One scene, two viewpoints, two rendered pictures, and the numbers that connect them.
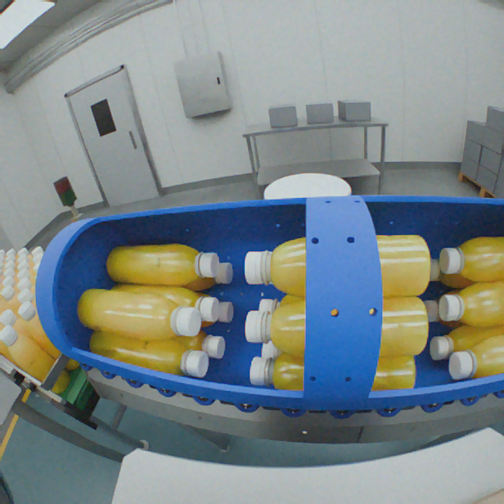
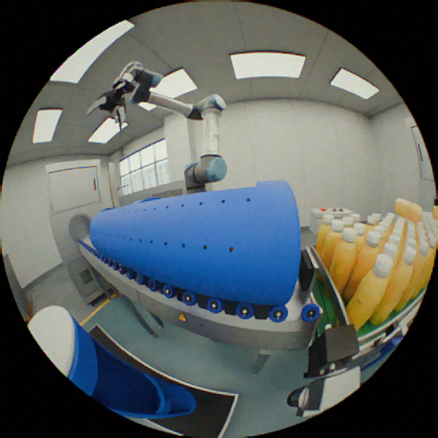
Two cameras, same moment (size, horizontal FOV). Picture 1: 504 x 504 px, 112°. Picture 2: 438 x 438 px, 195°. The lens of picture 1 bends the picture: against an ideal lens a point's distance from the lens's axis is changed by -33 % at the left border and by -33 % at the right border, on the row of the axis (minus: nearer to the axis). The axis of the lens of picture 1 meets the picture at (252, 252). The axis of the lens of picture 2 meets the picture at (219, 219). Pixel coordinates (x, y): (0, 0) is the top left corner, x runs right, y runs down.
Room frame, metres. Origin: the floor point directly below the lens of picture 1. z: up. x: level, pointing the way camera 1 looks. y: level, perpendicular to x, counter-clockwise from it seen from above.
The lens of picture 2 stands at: (0.60, 0.19, 1.23)
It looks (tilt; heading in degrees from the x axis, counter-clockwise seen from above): 14 degrees down; 185
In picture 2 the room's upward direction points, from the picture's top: 7 degrees counter-clockwise
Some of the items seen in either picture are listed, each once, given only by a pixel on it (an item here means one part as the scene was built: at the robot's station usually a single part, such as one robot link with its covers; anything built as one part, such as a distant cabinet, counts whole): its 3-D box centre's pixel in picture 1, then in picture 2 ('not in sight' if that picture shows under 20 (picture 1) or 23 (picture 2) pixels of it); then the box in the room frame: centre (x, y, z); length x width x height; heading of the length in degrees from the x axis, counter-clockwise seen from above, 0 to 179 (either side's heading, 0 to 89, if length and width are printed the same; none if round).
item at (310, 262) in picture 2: not in sight; (304, 275); (0.36, 0.38, 0.99); 0.10 x 0.02 x 0.12; 162
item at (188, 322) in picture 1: (189, 321); not in sight; (0.22, 0.10, 1.11); 0.04 x 0.02 x 0.04; 162
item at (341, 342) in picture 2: not in sight; (330, 350); (0.57, 0.36, 0.95); 0.10 x 0.07 x 0.10; 162
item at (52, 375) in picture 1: (87, 321); (328, 281); (0.39, 0.45, 0.96); 0.40 x 0.01 x 0.03; 162
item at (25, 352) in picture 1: (36, 362); (324, 244); (0.25, 0.54, 1.00); 0.07 x 0.07 x 0.19
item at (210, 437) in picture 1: (204, 434); not in sight; (0.28, 0.34, 0.31); 0.06 x 0.06 x 0.63; 72
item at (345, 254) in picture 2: not in sight; (341, 267); (0.39, 0.50, 1.00); 0.07 x 0.07 x 0.19
